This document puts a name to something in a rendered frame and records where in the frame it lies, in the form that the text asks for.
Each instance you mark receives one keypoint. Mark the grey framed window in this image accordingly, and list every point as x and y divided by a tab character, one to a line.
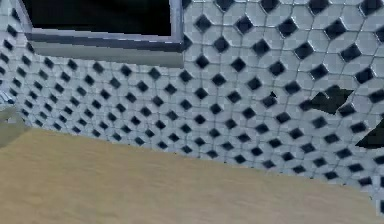
100	16

